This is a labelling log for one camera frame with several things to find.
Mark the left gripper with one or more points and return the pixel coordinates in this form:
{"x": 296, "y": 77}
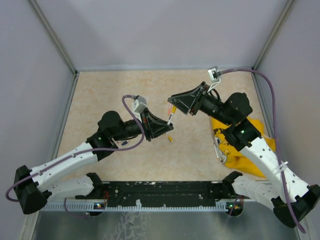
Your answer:
{"x": 154, "y": 126}

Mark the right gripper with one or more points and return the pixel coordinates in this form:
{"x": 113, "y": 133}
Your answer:
{"x": 184, "y": 101}

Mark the white yellow marker pen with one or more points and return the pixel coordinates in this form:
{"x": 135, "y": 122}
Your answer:
{"x": 170, "y": 118}

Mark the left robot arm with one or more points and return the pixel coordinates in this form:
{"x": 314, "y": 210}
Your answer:
{"x": 36, "y": 187}

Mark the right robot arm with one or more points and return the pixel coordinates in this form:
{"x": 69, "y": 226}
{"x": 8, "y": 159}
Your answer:
{"x": 289, "y": 197}

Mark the orange pen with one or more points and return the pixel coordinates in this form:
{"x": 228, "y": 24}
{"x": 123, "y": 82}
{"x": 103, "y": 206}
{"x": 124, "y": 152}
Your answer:
{"x": 169, "y": 109}

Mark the white pen on bag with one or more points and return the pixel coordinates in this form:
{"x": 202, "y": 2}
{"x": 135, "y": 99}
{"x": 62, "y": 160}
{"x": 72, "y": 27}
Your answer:
{"x": 218, "y": 152}

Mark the yellow cloth bag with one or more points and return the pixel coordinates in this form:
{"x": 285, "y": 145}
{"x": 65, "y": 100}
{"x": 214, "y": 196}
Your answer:
{"x": 258, "y": 159}

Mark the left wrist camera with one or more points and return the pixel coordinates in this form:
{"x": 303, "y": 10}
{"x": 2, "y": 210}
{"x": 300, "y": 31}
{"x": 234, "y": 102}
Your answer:
{"x": 138, "y": 105}

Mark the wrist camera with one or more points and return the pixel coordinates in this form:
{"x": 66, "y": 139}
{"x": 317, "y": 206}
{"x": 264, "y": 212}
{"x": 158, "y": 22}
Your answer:
{"x": 215, "y": 77}
{"x": 138, "y": 105}

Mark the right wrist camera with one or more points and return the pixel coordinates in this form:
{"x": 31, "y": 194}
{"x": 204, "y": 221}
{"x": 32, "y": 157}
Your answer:
{"x": 215, "y": 77}

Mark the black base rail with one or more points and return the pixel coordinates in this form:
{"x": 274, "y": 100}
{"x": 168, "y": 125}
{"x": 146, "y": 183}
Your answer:
{"x": 161, "y": 193}

